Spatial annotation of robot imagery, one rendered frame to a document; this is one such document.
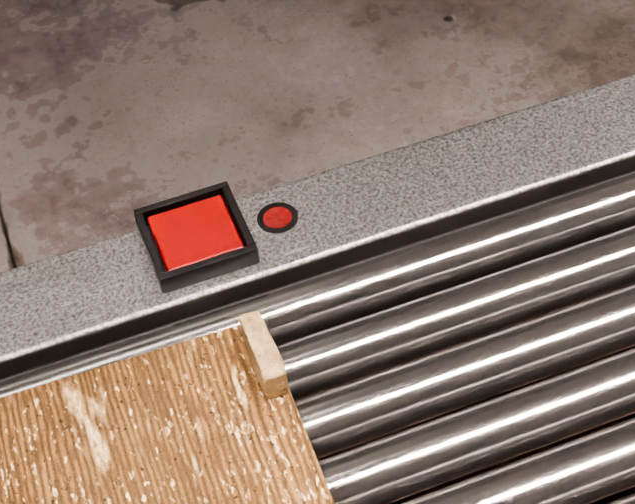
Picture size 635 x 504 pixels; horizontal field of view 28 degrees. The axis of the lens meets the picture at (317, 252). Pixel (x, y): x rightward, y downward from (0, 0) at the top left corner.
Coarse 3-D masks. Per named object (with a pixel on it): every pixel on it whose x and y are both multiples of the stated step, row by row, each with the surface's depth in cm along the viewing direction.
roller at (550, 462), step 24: (600, 432) 83; (624, 432) 82; (528, 456) 82; (552, 456) 81; (576, 456) 81; (600, 456) 81; (624, 456) 81; (480, 480) 81; (504, 480) 80; (528, 480) 80; (552, 480) 80; (576, 480) 80; (600, 480) 81; (624, 480) 81
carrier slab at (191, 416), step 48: (240, 336) 87; (48, 384) 85; (96, 384) 85; (144, 384) 85; (192, 384) 85; (240, 384) 84; (0, 432) 83; (48, 432) 83; (96, 432) 83; (144, 432) 82; (192, 432) 82; (240, 432) 82; (288, 432) 82; (0, 480) 81; (48, 480) 80; (96, 480) 80; (144, 480) 80; (192, 480) 80; (240, 480) 80; (288, 480) 79
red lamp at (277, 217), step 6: (270, 210) 97; (276, 210) 97; (282, 210) 97; (288, 210) 97; (264, 216) 97; (270, 216) 97; (276, 216) 97; (282, 216) 97; (288, 216) 97; (264, 222) 96; (270, 222) 96; (276, 222) 96; (282, 222) 96; (288, 222) 96
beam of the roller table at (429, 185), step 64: (512, 128) 102; (576, 128) 101; (320, 192) 98; (384, 192) 98; (448, 192) 97; (512, 192) 97; (64, 256) 96; (128, 256) 95; (320, 256) 94; (0, 320) 92; (64, 320) 92; (128, 320) 91
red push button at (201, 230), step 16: (176, 208) 96; (192, 208) 96; (208, 208) 96; (224, 208) 96; (160, 224) 95; (176, 224) 95; (192, 224) 95; (208, 224) 95; (224, 224) 95; (160, 240) 94; (176, 240) 94; (192, 240) 94; (208, 240) 94; (224, 240) 94; (240, 240) 94; (176, 256) 93; (192, 256) 93; (208, 256) 93
